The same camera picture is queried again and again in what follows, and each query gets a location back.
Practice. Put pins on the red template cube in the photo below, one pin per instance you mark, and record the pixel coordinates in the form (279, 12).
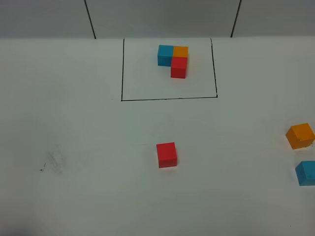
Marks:
(179, 67)

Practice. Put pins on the orange template cube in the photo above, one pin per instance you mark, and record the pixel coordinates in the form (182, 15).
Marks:
(180, 51)

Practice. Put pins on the blue template cube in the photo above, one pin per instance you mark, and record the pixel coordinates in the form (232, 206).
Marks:
(165, 55)

